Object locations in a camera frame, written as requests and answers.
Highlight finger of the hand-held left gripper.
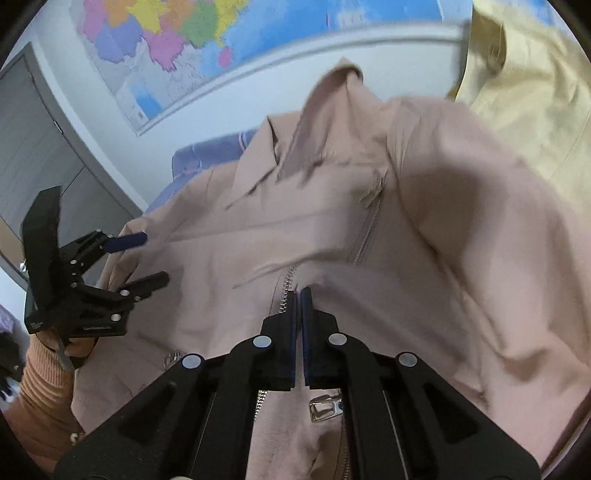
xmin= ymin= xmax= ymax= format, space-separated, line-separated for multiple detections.
xmin=62 ymin=230 xmax=148 ymax=278
xmin=76 ymin=271 xmax=170 ymax=324

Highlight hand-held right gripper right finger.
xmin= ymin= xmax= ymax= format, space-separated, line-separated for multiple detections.
xmin=300 ymin=287 xmax=541 ymax=480

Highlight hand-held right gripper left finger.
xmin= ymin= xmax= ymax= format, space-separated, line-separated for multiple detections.
xmin=53 ymin=290 xmax=298 ymax=480

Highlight pinkish-brown shorts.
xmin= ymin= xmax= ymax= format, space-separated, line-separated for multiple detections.
xmin=71 ymin=58 xmax=591 ymax=480

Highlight person's left forearm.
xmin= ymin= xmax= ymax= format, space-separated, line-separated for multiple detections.
xmin=7 ymin=330 xmax=100 ymax=472

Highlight grey door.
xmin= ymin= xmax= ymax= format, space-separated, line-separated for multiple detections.
xmin=0 ymin=44 xmax=148 ymax=287

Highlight purple plaid bedding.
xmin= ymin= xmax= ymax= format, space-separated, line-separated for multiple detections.
xmin=171 ymin=129 xmax=259 ymax=213

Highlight cream yellow garment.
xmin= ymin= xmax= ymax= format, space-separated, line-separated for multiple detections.
xmin=445 ymin=0 xmax=591 ymax=217

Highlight colourful wall map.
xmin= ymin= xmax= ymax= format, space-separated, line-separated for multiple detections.
xmin=69 ymin=0 xmax=328 ymax=137

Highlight blue world wall map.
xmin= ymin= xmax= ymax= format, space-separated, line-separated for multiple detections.
xmin=323 ymin=0 xmax=472 ymax=44

